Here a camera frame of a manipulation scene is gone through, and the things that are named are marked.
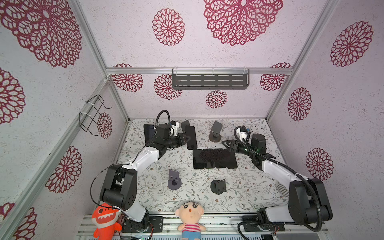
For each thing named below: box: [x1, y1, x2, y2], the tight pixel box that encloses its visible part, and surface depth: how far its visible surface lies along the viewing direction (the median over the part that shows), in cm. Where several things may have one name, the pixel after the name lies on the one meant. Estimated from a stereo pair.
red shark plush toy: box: [91, 202, 122, 240], surface depth 70 cm
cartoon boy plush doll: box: [175, 199, 207, 240], surface depth 70 cm
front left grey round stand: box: [168, 169, 182, 190], surface depth 85 cm
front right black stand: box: [210, 179, 227, 195], surface depth 83 cm
